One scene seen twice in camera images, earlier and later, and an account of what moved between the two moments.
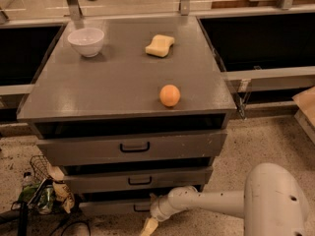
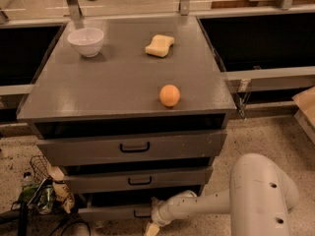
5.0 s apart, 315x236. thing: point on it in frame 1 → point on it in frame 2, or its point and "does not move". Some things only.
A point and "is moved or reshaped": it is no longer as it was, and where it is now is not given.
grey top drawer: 84,150 does not move
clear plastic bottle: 28,179 does not move
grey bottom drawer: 115,206 is moved or reshaped
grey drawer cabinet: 130,108 does not move
